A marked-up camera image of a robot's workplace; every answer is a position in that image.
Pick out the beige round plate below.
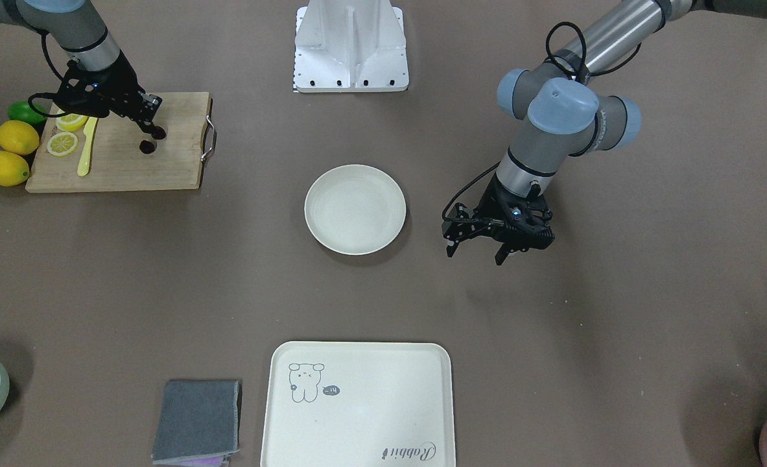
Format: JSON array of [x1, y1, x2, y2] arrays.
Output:
[[303, 163, 407, 256]]

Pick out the grey folded cloth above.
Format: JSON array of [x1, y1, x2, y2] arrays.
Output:
[[151, 379, 240, 466]]

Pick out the lemon slice lower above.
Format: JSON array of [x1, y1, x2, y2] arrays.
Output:
[[45, 131, 80, 157]]

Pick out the whole yellow lemon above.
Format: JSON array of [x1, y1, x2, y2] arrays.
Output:
[[0, 150, 30, 187], [0, 119, 40, 156]]

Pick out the green lime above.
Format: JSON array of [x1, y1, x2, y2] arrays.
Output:
[[7, 101, 47, 126]]

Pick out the lemon slice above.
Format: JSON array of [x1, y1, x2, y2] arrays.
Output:
[[45, 131, 80, 157], [55, 114, 89, 133]]

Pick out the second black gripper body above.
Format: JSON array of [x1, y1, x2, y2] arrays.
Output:
[[55, 51, 163, 121]]

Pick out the lemon slice upper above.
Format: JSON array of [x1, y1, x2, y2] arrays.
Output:
[[55, 114, 89, 133]]

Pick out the yellow plastic knife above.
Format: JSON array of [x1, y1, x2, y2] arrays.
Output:
[[76, 116, 99, 177]]

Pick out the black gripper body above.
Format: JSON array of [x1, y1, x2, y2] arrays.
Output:
[[442, 180, 555, 251]]

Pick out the bamboo cutting board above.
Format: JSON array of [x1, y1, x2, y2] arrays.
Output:
[[25, 92, 213, 194]]

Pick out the dark red cherry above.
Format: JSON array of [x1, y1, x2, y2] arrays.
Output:
[[150, 125, 167, 141]]

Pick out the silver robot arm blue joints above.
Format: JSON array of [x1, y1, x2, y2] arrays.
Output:
[[490, 1, 767, 199]]

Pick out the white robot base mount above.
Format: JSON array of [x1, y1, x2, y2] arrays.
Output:
[[292, 1, 410, 93]]

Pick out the white rabbit tray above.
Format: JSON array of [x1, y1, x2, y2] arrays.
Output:
[[261, 342, 456, 466]]

